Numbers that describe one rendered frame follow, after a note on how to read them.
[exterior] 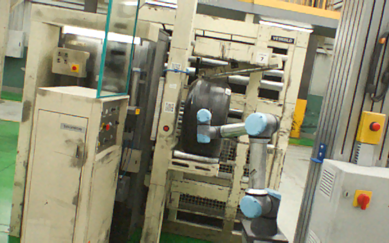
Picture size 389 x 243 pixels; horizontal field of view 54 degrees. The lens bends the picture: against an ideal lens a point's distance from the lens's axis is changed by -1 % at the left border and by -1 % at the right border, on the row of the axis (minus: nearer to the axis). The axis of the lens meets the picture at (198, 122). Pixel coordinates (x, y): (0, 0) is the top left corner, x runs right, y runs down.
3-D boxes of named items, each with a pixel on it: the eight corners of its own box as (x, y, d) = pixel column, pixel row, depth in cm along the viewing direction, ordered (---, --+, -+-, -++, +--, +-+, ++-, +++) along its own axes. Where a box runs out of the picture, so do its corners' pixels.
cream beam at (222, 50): (193, 54, 304) (196, 36, 302) (196, 56, 329) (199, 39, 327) (269, 67, 299) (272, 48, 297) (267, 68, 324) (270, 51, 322)
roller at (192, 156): (173, 148, 284) (172, 154, 286) (172, 150, 280) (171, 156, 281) (220, 157, 282) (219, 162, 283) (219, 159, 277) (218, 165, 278)
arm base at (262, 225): (280, 237, 206) (284, 220, 205) (253, 233, 204) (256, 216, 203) (273, 225, 221) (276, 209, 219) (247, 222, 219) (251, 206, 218)
